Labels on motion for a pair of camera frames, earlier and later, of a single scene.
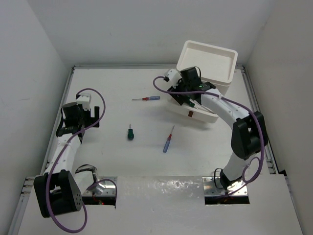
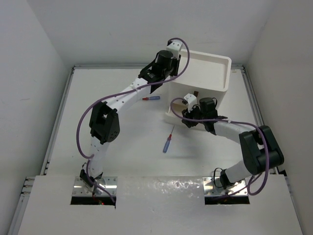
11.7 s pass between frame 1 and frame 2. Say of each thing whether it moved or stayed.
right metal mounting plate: stayed
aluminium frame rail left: stayed
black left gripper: moved
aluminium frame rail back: stayed
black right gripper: moved
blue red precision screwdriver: stayed
